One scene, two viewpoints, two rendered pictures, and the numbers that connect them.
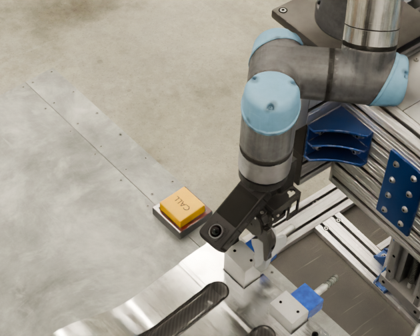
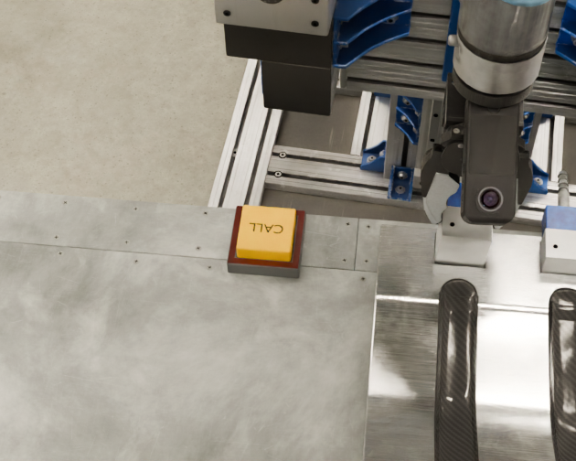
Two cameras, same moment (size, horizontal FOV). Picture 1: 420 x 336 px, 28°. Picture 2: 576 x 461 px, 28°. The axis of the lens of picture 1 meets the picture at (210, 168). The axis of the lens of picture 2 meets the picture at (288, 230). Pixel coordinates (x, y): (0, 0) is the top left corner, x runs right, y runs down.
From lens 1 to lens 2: 0.66 m
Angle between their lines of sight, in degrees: 26
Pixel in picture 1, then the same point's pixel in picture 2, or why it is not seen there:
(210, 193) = not seen: hidden behind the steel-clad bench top
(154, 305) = (406, 373)
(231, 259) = (460, 238)
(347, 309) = not seen: hidden behind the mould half
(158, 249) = (285, 310)
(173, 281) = (394, 325)
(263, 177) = (528, 75)
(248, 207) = (509, 136)
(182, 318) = (453, 361)
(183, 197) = (258, 218)
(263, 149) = (535, 29)
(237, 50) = not seen: outside the picture
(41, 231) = (105, 409)
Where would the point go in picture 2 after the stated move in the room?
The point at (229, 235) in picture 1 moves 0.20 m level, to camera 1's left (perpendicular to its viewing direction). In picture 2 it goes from (512, 192) to (346, 327)
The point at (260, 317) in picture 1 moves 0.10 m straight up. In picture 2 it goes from (539, 284) to (557, 228)
